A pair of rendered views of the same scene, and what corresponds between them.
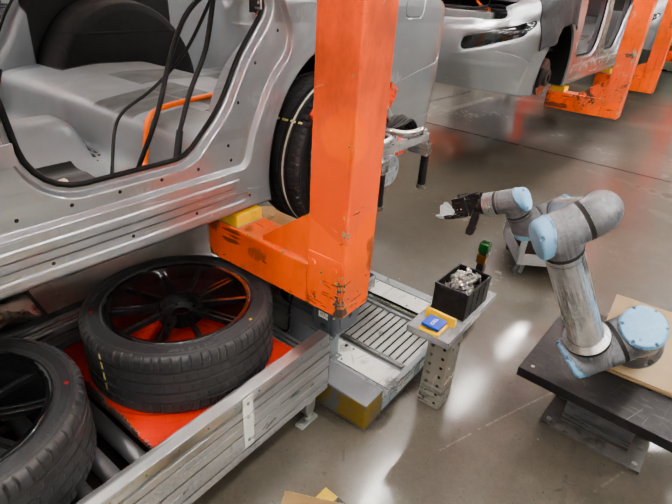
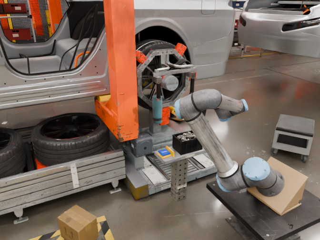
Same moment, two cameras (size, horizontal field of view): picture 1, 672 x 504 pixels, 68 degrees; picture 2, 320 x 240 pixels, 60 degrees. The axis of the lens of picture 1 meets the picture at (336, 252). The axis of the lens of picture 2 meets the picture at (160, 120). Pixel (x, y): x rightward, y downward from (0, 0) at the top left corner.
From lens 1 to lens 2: 115 cm
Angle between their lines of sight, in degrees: 24
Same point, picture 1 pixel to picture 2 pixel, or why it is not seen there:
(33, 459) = not seen: outside the picture
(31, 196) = (10, 75)
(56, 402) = (5, 147)
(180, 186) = (71, 80)
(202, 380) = (61, 155)
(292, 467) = (96, 205)
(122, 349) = (37, 137)
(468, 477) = (167, 230)
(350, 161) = (115, 71)
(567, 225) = (184, 102)
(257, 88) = not seen: hidden behind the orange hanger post
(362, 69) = (114, 33)
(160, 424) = not seen: hidden behind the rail
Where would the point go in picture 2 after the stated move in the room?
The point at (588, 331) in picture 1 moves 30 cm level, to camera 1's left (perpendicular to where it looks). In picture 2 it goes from (218, 163) to (174, 152)
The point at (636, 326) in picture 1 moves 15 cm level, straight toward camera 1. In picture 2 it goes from (250, 166) to (231, 173)
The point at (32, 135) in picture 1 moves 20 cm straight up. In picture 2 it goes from (45, 62) to (42, 42)
